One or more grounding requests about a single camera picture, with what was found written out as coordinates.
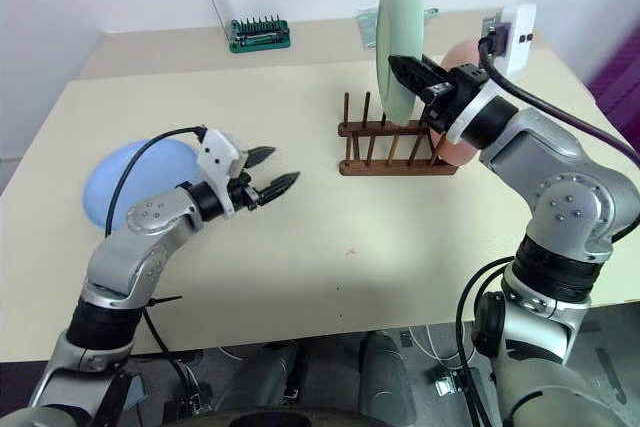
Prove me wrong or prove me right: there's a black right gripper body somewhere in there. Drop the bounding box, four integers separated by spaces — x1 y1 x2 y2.
422 64 489 136

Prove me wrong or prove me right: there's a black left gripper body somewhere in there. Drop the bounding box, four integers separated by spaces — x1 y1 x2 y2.
226 148 266 212

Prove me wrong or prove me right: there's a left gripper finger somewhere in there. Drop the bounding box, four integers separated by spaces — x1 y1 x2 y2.
251 171 302 207
244 145 278 168

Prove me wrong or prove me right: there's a green plate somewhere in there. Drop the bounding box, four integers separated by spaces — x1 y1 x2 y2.
374 0 428 126

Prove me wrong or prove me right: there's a wooden dish rack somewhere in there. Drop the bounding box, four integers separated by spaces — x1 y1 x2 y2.
337 91 459 178

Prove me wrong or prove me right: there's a pink plate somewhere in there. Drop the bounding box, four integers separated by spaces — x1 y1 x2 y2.
429 38 489 167

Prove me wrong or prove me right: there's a green screwdriver bit case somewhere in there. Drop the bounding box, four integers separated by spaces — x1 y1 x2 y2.
204 0 294 54

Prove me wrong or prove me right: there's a black zip tie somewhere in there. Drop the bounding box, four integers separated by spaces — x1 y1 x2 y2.
144 295 184 312

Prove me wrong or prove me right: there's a blue plate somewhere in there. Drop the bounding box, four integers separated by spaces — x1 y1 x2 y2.
81 139 211 237

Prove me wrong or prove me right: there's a purple object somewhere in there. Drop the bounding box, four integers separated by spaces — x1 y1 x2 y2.
582 29 640 148

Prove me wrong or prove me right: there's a dark grey rounded shape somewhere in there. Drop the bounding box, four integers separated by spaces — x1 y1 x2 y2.
214 340 307 401
356 330 410 414

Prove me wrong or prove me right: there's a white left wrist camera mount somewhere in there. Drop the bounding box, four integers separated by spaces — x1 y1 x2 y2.
195 128 247 218

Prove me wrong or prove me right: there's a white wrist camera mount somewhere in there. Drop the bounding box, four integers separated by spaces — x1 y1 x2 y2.
195 128 247 218
444 2 539 146

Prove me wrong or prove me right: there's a grey metal bracket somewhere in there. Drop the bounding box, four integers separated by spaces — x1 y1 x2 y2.
356 6 440 51

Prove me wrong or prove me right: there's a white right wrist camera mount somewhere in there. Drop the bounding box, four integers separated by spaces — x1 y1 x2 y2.
444 2 539 146

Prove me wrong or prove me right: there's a thick black right wrist cable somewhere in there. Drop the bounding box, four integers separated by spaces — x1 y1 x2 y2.
477 21 640 166

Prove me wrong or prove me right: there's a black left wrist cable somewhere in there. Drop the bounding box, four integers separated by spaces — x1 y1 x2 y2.
103 125 209 238

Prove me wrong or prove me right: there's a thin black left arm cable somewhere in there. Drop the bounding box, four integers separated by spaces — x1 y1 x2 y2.
141 309 204 401

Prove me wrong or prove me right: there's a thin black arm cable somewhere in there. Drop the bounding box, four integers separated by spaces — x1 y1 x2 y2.
141 309 204 401
455 255 516 427

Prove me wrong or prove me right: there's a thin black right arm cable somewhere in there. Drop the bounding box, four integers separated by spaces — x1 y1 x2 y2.
455 255 516 427

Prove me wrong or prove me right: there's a white floor cable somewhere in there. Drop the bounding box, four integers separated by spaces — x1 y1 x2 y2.
405 325 476 369

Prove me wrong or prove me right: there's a small metal floor bracket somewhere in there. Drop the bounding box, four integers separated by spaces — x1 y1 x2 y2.
431 366 482 399

